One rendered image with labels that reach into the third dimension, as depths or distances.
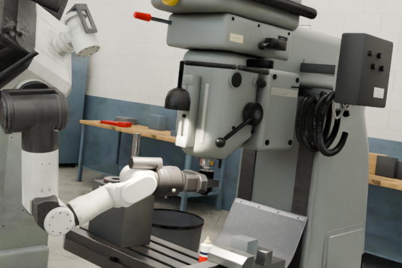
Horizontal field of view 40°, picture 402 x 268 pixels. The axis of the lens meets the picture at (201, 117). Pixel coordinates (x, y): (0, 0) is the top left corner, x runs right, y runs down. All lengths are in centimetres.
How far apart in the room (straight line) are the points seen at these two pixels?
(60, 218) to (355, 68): 92
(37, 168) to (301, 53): 93
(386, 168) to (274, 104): 373
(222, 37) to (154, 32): 666
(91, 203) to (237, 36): 61
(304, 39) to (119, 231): 89
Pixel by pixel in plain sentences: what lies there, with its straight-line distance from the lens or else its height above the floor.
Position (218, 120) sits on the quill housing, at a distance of 158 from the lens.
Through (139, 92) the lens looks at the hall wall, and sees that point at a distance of 830.
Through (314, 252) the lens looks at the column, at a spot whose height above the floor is 100.
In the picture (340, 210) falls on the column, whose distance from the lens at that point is 206.
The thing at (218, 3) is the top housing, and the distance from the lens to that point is 149.
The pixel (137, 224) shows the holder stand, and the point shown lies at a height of 103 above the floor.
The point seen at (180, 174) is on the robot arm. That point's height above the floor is 126.
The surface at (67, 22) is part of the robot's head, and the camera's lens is 153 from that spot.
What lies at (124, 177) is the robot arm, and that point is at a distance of 160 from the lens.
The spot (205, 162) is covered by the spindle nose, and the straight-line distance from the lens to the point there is 168.
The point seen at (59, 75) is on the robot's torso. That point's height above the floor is 151.
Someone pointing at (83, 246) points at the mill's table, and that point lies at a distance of 203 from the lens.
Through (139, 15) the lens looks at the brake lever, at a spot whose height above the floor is 170.
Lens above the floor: 151
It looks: 3 degrees down
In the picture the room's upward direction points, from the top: 6 degrees clockwise
